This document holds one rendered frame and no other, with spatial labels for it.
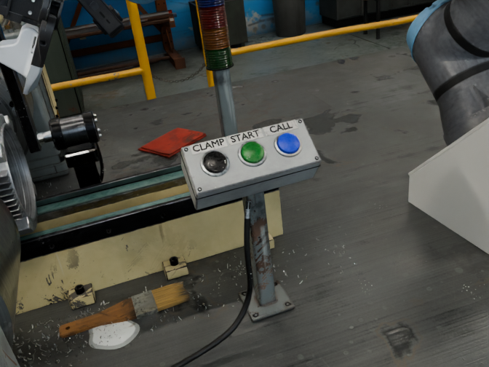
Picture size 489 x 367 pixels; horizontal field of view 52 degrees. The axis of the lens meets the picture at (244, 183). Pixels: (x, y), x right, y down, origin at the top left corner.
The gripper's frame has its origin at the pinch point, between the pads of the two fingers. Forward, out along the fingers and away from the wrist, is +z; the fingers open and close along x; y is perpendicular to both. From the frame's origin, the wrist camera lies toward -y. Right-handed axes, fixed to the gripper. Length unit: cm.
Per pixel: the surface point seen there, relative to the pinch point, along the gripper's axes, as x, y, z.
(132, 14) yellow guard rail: -229, -48, 5
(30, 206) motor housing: -7.5, -4.6, 22.2
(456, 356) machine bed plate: 37, -56, 9
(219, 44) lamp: -33.0, -34.7, -11.9
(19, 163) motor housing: -13.0, -1.4, 17.3
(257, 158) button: 20.0, -26.3, -4.4
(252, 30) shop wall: -500, -227, -5
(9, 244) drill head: 22.1, -1.0, 12.0
